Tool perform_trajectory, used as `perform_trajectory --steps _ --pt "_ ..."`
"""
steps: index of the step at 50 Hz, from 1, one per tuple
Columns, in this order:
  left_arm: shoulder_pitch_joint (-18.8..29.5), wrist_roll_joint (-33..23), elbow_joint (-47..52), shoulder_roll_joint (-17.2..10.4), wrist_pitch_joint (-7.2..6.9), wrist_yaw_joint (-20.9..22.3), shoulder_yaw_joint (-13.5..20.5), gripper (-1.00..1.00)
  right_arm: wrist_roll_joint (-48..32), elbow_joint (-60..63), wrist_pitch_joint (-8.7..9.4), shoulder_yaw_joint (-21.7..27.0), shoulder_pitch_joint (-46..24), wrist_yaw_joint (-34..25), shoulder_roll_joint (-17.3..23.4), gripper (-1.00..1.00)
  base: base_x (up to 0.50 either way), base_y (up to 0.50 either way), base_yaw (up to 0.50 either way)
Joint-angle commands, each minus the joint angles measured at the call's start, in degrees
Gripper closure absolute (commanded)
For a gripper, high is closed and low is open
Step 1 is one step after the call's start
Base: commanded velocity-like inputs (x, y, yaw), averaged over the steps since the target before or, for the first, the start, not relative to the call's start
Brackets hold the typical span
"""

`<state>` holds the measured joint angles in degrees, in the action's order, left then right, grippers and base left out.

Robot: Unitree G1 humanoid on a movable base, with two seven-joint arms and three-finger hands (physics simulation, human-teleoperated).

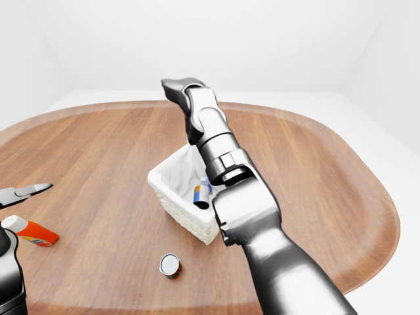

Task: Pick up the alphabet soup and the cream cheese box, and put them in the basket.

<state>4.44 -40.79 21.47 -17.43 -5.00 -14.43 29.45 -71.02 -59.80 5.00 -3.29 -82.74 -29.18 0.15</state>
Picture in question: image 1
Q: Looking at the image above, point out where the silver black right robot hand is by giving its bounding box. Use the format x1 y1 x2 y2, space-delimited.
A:
160 77 234 147

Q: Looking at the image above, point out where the white woven basket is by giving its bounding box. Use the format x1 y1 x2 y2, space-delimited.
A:
147 142 221 246

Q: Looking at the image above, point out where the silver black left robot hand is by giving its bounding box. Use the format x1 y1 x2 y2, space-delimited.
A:
0 182 54 210

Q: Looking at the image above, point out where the orange bottle with white cap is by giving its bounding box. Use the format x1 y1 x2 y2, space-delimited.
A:
1 215 60 248

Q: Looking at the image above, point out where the blue and orange tin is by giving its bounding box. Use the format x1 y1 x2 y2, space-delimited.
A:
192 177 215 211

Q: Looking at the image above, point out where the small red tin, white lid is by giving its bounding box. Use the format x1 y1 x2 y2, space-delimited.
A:
158 253 183 281

